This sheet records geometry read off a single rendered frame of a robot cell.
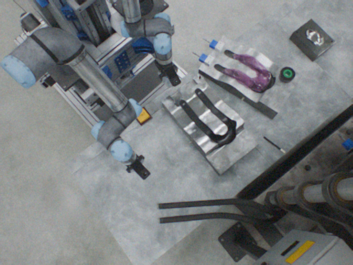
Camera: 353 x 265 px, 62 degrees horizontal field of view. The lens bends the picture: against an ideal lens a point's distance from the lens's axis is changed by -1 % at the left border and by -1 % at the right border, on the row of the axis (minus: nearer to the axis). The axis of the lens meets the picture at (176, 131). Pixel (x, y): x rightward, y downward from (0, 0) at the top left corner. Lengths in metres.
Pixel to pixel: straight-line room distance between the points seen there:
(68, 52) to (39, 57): 0.09
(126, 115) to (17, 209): 1.74
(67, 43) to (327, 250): 1.03
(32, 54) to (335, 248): 1.09
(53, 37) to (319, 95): 1.42
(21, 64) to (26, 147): 1.80
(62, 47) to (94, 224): 1.71
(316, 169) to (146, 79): 1.42
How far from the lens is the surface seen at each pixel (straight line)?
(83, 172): 1.72
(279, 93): 1.69
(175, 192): 1.61
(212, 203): 1.52
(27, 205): 2.73
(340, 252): 1.05
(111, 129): 1.20
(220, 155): 1.58
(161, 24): 1.37
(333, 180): 0.97
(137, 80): 2.45
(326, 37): 1.99
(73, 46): 1.08
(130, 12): 1.34
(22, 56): 1.06
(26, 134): 2.84
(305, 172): 1.76
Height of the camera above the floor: 2.41
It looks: 75 degrees down
